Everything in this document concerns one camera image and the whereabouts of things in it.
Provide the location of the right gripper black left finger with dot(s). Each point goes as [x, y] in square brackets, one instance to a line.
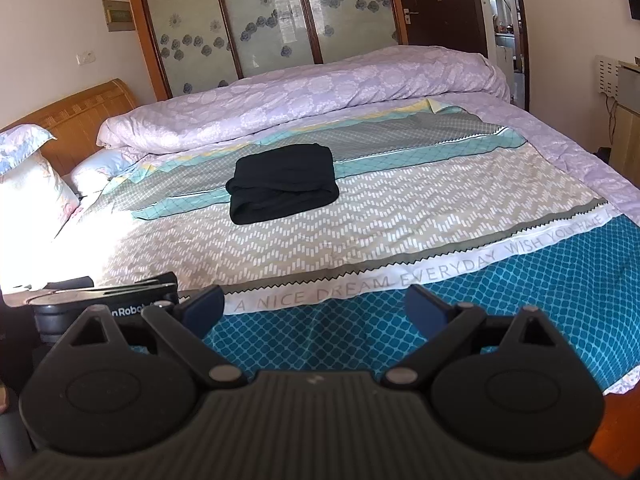
[181, 329]

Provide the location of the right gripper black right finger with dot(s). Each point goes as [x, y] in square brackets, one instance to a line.
[448, 330]

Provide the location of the black pants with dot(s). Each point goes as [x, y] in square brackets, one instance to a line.
[281, 182]

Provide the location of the floral pastel pillow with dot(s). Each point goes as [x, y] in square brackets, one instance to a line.
[35, 203]

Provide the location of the patterned teal bed sheet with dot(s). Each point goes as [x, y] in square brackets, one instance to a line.
[469, 196]

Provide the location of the light blue pillow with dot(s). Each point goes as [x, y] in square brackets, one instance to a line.
[93, 173]

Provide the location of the wooden bed headboard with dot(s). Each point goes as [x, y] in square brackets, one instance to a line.
[75, 121]

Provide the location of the wooden dresser with grey drawer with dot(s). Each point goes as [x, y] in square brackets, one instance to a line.
[625, 156]

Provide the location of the lilac rolled duvet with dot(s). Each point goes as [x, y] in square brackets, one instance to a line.
[276, 98]

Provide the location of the frosted floral wardrobe doors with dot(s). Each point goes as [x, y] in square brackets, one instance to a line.
[191, 46]

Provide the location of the dark wooden door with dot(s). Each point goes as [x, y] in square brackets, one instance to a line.
[453, 24]

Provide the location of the white wall socket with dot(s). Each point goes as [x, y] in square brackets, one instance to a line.
[86, 58]

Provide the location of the white wall router panel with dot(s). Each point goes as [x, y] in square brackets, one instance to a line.
[608, 70]

